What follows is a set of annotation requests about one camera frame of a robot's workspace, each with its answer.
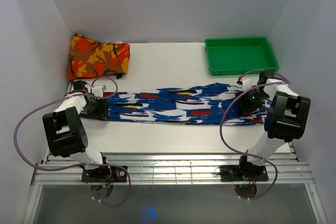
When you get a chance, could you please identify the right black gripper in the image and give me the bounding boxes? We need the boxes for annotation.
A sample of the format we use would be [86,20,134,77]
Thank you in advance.
[235,89,270,116]

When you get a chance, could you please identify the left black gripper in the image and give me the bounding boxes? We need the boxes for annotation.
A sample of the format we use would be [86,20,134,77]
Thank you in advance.
[81,97,109,121]

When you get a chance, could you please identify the blue white patterned trousers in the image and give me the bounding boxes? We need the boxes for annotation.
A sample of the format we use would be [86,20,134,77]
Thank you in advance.
[80,82,272,126]

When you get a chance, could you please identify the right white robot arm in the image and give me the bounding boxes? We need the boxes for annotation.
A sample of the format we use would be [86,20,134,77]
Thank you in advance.
[236,70,311,180]

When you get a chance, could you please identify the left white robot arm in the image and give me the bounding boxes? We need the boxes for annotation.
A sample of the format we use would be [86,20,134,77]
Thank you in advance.
[43,81,112,182]

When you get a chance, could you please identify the orange camouflage folded trousers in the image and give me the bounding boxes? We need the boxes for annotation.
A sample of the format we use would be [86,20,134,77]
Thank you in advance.
[67,33,130,81]

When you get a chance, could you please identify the green plastic tray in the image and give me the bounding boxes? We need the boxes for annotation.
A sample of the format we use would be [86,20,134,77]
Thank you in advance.
[205,37,279,76]

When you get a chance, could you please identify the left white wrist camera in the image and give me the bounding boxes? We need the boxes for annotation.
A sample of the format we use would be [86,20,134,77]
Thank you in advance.
[91,84,107,97]

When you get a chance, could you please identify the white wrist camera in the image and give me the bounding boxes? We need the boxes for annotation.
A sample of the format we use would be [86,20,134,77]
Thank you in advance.
[237,77,253,94]
[91,84,107,97]

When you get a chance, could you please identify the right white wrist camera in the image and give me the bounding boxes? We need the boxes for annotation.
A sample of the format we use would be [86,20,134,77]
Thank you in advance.
[237,77,253,94]

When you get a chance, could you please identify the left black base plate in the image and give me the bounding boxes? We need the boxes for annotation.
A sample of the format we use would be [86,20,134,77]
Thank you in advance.
[81,166,127,183]

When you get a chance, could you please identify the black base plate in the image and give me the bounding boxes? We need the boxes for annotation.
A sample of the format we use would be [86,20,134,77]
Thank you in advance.
[219,165,269,182]
[81,166,127,183]

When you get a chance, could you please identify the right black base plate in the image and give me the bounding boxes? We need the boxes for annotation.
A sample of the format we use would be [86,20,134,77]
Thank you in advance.
[219,165,269,182]

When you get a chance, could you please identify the aluminium rail frame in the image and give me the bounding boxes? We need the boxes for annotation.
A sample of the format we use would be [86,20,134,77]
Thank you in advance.
[22,143,328,223]

